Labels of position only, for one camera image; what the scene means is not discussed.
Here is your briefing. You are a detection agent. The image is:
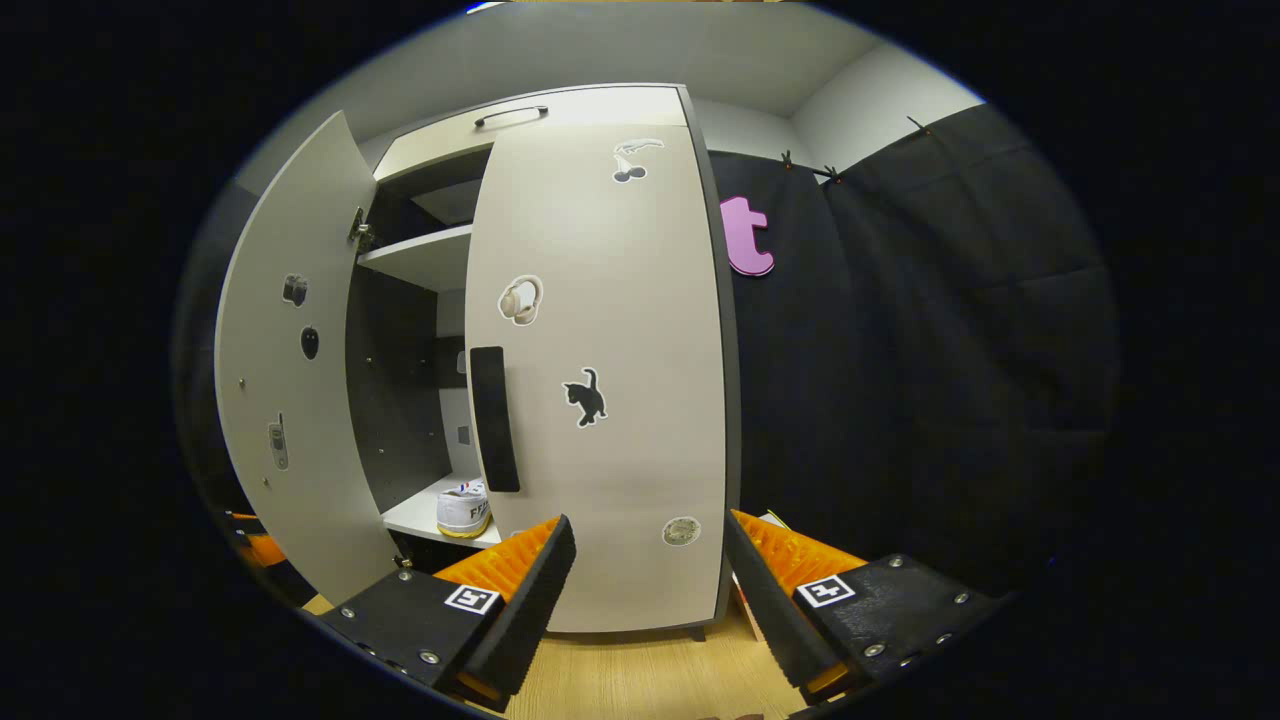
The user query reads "white cabinet drawer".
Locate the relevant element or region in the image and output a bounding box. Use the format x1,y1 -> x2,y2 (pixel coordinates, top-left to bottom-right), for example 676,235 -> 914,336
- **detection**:
373,84 -> 691,183

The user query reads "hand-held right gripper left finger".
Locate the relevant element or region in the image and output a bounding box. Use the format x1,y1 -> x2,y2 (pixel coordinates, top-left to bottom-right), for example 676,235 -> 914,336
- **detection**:
318,515 -> 577,713

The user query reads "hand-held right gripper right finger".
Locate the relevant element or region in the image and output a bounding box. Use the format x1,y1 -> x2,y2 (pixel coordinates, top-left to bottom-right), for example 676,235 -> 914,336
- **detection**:
724,508 -> 1001,701

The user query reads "white cabinet door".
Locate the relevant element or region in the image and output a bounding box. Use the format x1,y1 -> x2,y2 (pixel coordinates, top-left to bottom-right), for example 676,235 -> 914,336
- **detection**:
465,122 -> 729,634
215,110 -> 401,608

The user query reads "white canvas shoe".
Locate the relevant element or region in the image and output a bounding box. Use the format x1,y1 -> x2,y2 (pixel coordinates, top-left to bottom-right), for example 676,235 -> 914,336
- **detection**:
436,480 -> 493,540

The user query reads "black door handle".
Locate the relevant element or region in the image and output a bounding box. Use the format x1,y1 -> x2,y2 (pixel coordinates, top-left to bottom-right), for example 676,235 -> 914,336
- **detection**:
470,346 -> 522,493

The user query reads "white grey shoe cabinet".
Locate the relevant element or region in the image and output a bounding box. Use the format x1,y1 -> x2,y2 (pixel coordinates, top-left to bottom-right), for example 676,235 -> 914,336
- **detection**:
345,83 -> 743,641

